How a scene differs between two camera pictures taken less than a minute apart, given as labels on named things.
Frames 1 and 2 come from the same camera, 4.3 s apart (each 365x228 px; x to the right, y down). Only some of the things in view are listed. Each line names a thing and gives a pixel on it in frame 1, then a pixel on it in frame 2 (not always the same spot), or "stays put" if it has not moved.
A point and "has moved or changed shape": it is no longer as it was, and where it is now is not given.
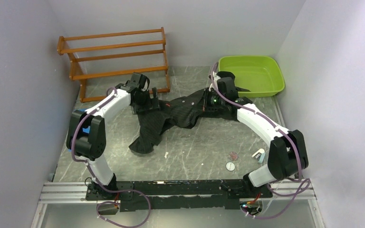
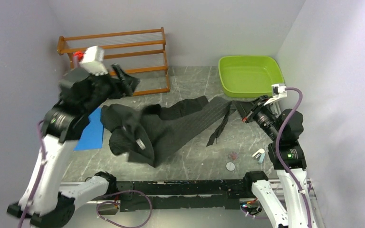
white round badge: x=230 y=166 stays put
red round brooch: x=233 y=156 stays put
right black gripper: x=206 y=106 to x=259 y=106
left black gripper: x=154 y=103 to x=121 y=88
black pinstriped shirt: x=185 y=111 has moved or changed shape
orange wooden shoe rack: x=114 y=55 stays put
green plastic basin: x=261 y=75 stays put
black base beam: x=216 y=194 stays put
